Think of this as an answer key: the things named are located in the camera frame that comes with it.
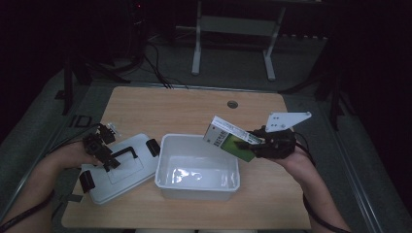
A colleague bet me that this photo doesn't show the white plastic storage box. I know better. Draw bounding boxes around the white plastic storage box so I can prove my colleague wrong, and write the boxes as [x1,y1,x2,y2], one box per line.
[154,133,242,202]

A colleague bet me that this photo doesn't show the hand-held gripper cable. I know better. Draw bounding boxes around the hand-held gripper cable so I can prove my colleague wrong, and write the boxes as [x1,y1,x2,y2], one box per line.
[293,130,352,233]
[0,122,102,233]

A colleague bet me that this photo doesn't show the right hand-held gripper cable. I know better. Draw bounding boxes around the right hand-held gripper cable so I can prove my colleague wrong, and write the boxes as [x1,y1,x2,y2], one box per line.
[293,130,352,233]

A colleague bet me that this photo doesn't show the black rectangular floor bracket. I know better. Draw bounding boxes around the black rectangular floor bracket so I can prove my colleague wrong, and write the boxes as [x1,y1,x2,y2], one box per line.
[68,114,93,129]

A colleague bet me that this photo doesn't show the black tripod stand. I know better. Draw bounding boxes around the black tripod stand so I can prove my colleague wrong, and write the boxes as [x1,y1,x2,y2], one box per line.
[278,42,358,132]
[53,54,131,117]

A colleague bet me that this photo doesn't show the left hand-held gripper cable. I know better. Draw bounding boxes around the left hand-held gripper cable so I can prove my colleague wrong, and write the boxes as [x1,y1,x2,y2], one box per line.
[0,122,102,233]

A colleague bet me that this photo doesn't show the metal floor rail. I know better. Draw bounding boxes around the metal floor rail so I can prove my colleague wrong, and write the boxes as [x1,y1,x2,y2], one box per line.
[0,106,76,227]
[326,129,387,233]

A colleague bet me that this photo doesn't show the green and white carton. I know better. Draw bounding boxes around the green and white carton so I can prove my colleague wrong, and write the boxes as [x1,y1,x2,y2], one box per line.
[202,116,265,163]

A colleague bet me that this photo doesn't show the dark equipment tower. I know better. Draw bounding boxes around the dark equipment tower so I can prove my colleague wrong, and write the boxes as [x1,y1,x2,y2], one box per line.
[125,0,148,66]

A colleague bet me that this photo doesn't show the white lid with black handle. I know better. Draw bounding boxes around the white lid with black handle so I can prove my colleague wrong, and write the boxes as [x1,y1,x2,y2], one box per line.
[78,132,161,207]

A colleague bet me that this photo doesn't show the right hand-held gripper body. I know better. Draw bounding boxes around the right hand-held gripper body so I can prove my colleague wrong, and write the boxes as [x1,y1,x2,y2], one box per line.
[255,111,313,160]

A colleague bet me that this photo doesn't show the black floor cables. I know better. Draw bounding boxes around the black floor cables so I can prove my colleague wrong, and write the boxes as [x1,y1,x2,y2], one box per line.
[142,42,190,90]

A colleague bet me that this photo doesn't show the person's right hand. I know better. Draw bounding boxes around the person's right hand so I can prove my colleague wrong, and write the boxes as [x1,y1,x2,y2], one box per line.
[273,147,314,184]

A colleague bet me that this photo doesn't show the person's left hand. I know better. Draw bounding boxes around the person's left hand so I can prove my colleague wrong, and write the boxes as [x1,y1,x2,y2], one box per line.
[48,140,100,170]

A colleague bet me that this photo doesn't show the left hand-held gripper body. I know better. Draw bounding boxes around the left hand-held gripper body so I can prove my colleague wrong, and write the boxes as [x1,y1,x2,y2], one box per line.
[82,122,121,165]

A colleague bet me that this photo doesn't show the white metal stand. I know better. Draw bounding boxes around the white metal stand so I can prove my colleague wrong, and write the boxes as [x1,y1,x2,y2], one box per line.
[190,0,287,83]

